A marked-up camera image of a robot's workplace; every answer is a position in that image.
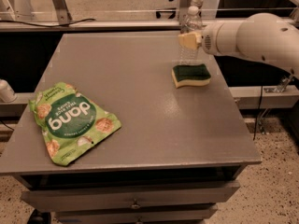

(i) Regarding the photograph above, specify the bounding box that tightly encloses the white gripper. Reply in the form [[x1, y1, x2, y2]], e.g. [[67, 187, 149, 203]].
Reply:
[[178, 22, 241, 56]]

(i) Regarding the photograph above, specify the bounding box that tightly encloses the clear plastic water bottle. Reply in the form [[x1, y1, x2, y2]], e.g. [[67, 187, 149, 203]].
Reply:
[[179, 6, 203, 64]]

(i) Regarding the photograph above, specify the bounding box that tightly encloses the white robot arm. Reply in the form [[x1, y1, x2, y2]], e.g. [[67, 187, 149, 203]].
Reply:
[[178, 13, 299, 78]]

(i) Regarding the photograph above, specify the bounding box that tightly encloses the green and yellow sponge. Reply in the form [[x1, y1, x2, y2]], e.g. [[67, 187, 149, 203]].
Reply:
[[172, 63, 211, 88]]

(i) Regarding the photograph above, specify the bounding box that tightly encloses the grey cabinet with drawers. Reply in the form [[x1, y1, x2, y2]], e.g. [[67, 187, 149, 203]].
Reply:
[[0, 30, 263, 224]]

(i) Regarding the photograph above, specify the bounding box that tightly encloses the green dang chips bag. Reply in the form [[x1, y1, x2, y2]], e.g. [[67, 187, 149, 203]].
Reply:
[[29, 82, 121, 166]]

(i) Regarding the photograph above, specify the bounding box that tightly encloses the upper grey drawer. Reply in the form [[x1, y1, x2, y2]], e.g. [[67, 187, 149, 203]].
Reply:
[[21, 181, 240, 212]]

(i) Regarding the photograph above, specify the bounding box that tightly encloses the grey drawer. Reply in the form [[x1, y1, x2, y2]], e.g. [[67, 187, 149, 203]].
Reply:
[[56, 204, 217, 224], [21, 181, 240, 212]]

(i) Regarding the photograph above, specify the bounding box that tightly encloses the lower grey drawer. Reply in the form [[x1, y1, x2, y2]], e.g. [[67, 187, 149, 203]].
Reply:
[[56, 204, 217, 224]]

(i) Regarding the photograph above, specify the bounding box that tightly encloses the white cylinder at left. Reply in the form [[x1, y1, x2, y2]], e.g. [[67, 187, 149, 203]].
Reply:
[[0, 79, 17, 103]]

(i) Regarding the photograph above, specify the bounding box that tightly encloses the black cable on rail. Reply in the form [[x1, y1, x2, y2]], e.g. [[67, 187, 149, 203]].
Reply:
[[0, 18, 97, 28]]

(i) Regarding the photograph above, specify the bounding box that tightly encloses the metal rail frame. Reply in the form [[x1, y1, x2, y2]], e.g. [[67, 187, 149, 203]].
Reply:
[[0, 0, 299, 33]]

